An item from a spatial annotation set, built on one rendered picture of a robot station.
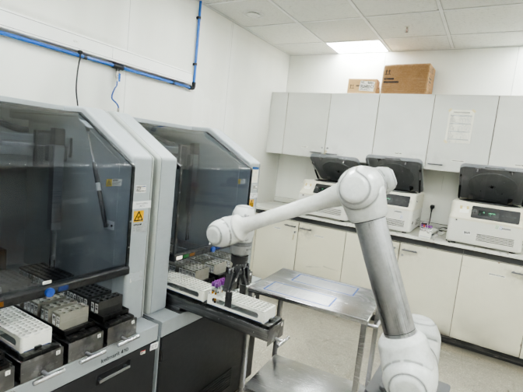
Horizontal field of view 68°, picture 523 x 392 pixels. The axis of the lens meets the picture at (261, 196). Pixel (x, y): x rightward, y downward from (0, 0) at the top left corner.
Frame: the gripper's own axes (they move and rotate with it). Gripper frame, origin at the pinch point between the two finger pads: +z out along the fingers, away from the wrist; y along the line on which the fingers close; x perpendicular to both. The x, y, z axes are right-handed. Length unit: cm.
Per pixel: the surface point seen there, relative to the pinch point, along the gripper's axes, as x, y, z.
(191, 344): 23.3, 1.7, 30.6
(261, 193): 142, 260, -13
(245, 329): -10.8, -6.8, 8.1
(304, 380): -17, 53, 58
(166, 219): 33.0, -11.3, -30.2
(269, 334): -21.5, -5.7, 7.1
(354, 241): 15, 229, 14
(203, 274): 31.0, 16.3, 1.0
